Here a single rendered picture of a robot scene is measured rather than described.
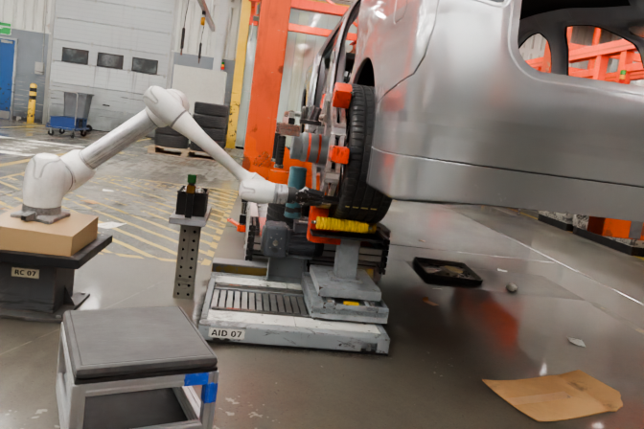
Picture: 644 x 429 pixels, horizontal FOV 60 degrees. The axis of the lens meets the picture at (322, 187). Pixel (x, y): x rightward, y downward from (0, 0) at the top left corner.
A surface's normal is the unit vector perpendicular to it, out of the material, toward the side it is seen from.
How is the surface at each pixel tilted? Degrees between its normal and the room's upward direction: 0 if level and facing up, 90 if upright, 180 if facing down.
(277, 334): 90
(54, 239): 90
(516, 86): 91
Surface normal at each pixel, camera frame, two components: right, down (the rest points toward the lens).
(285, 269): 0.13, 0.13
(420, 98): -0.85, -0.01
